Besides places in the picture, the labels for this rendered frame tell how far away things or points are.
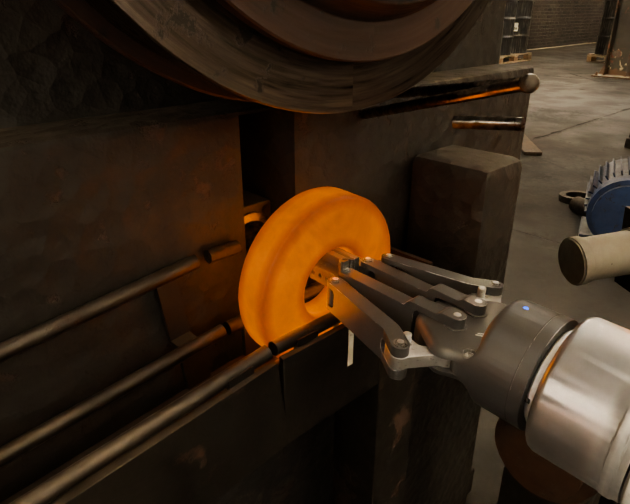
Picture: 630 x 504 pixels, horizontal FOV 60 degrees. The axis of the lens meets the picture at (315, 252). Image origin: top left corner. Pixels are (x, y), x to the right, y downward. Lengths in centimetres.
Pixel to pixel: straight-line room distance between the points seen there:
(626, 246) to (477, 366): 42
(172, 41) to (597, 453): 30
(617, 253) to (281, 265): 45
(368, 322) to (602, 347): 14
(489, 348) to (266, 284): 17
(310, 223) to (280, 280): 5
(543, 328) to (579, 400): 5
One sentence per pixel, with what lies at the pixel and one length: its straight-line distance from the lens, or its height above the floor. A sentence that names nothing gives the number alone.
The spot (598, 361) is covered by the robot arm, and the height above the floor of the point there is 78.
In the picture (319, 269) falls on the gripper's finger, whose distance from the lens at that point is 44.
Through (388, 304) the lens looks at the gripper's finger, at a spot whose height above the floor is 75.
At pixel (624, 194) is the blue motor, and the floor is 28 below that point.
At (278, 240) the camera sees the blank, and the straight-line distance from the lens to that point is 41.
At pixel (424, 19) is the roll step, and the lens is 43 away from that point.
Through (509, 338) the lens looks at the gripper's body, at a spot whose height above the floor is 77.
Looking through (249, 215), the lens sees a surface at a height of 77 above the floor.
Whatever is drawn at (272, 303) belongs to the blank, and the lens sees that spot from 42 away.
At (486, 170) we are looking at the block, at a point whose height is 80.
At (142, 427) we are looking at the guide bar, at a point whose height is 70.
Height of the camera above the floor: 95
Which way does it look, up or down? 24 degrees down
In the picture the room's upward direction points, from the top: straight up
